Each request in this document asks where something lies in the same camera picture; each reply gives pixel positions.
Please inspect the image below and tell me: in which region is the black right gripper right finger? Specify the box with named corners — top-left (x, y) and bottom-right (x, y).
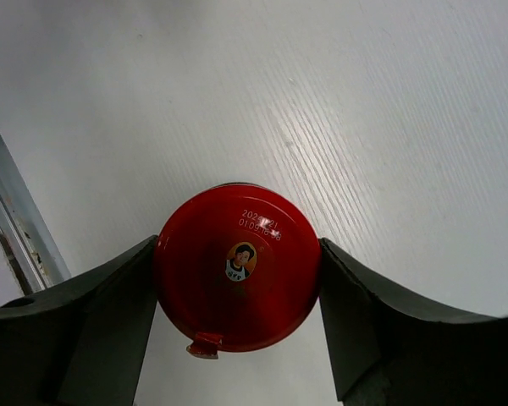
top-left (320, 239), bottom-right (508, 405)

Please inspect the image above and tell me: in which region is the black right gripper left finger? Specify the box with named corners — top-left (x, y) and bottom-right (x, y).
top-left (0, 236), bottom-right (157, 405)

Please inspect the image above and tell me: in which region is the red-lidded chili sauce jar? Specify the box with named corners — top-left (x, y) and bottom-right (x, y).
top-left (152, 183), bottom-right (321, 359)

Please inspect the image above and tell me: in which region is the aluminium table frame rail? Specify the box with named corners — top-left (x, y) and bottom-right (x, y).
top-left (0, 134), bottom-right (71, 293)

